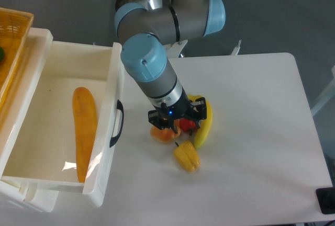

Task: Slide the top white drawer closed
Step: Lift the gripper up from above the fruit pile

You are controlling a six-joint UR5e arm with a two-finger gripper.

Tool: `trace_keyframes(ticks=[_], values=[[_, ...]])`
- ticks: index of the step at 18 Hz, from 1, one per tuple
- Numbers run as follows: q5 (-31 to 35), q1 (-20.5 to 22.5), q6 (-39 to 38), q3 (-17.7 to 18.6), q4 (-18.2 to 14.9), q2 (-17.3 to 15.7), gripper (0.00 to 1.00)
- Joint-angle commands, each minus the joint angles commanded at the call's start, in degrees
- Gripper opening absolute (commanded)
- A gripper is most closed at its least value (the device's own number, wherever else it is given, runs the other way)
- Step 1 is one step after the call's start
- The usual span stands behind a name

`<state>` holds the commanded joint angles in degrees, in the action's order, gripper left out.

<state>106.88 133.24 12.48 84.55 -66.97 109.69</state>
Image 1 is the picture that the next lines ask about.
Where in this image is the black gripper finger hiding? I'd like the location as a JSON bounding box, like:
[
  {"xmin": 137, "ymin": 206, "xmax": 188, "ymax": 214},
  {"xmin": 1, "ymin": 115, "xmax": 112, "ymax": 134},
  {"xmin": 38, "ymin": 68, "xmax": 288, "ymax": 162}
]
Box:
[
  {"xmin": 148, "ymin": 110, "xmax": 178, "ymax": 133},
  {"xmin": 183, "ymin": 97, "xmax": 207, "ymax": 129}
]

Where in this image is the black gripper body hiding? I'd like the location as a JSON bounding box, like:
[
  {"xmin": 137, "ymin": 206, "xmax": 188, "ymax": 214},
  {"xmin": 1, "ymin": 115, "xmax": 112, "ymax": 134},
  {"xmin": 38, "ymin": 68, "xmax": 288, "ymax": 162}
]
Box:
[{"xmin": 152, "ymin": 95, "xmax": 195, "ymax": 120}]

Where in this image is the white top drawer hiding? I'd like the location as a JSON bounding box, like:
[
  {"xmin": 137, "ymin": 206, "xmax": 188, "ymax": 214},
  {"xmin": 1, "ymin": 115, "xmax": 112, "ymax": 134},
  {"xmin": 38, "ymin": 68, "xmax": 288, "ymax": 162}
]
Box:
[{"xmin": 1, "ymin": 41, "xmax": 124, "ymax": 207}]

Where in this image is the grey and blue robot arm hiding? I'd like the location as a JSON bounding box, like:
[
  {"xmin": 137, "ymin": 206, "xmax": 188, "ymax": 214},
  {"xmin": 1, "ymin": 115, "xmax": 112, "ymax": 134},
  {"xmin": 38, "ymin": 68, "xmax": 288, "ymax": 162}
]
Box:
[{"xmin": 114, "ymin": 0, "xmax": 226, "ymax": 130}]

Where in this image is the orange braided bread roll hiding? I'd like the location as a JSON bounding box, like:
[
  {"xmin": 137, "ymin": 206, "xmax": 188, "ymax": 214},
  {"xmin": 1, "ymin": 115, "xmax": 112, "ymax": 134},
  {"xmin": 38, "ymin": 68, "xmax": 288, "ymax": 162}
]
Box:
[{"xmin": 150, "ymin": 126, "xmax": 181, "ymax": 144}]

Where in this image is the red bell pepper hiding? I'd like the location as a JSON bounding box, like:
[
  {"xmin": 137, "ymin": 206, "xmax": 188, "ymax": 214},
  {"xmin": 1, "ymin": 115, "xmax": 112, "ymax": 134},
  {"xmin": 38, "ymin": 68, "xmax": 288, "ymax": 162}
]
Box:
[{"xmin": 180, "ymin": 118, "xmax": 198, "ymax": 135}]

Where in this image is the yellow banana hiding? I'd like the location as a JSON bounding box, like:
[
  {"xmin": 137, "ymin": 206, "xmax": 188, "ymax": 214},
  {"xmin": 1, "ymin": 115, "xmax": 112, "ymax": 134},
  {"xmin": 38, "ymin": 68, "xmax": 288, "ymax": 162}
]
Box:
[{"xmin": 188, "ymin": 95, "xmax": 213, "ymax": 150}]

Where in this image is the yellow bell pepper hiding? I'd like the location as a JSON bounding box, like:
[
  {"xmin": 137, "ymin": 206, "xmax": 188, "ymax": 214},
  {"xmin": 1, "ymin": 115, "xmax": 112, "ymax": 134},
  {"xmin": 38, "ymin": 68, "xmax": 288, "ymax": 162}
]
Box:
[{"xmin": 173, "ymin": 141, "xmax": 200, "ymax": 172}]

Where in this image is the long orange vegetable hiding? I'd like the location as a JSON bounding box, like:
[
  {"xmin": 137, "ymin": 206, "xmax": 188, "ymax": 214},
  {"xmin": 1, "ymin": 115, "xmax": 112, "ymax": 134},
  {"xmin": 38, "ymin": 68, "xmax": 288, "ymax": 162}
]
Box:
[{"xmin": 72, "ymin": 87, "xmax": 98, "ymax": 183}]

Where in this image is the black device at table edge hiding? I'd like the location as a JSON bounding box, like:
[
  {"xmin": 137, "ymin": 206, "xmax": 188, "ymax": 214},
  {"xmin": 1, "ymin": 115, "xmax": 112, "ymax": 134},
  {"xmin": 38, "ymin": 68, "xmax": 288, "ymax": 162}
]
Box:
[{"xmin": 316, "ymin": 187, "xmax": 334, "ymax": 214}]

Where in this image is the green vegetable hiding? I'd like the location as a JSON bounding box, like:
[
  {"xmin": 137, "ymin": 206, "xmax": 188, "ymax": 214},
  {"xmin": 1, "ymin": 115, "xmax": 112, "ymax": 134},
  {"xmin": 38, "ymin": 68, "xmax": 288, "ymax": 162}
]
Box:
[{"xmin": 0, "ymin": 47, "xmax": 5, "ymax": 62}]

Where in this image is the yellow plastic basket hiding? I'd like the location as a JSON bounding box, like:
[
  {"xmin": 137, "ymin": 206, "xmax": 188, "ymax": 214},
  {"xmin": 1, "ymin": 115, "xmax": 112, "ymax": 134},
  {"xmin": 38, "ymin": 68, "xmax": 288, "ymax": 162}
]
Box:
[{"xmin": 1, "ymin": 8, "xmax": 34, "ymax": 105}]

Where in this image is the black drawer handle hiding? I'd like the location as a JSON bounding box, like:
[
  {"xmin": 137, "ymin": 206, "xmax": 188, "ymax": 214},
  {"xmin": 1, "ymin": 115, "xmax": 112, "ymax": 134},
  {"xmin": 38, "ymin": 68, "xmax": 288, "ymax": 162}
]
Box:
[{"xmin": 109, "ymin": 99, "xmax": 125, "ymax": 148}]

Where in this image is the white table bracket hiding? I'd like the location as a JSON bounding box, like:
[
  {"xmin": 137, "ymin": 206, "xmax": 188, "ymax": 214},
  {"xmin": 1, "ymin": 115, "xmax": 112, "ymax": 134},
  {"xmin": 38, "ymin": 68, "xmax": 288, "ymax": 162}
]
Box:
[{"xmin": 231, "ymin": 40, "xmax": 242, "ymax": 55}]

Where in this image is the white frame at right edge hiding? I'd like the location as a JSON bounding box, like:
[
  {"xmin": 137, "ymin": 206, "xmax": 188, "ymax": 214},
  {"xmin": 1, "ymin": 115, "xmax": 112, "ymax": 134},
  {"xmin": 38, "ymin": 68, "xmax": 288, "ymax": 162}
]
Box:
[{"xmin": 311, "ymin": 66, "xmax": 334, "ymax": 117}]

